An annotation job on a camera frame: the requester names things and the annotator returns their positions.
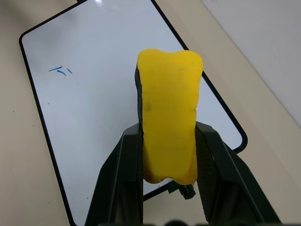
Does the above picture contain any yellow whiteboard eraser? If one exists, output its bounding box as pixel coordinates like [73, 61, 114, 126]
[134, 48, 204, 185]

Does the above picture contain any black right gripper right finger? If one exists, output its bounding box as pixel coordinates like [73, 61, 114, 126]
[194, 121, 282, 226]

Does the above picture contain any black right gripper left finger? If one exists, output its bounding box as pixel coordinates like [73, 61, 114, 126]
[84, 124, 144, 226]

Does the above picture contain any black-framed whiteboard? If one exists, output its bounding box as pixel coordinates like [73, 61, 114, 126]
[18, 0, 248, 226]

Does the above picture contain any black marker pen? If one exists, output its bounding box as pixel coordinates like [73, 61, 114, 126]
[167, 180, 197, 201]

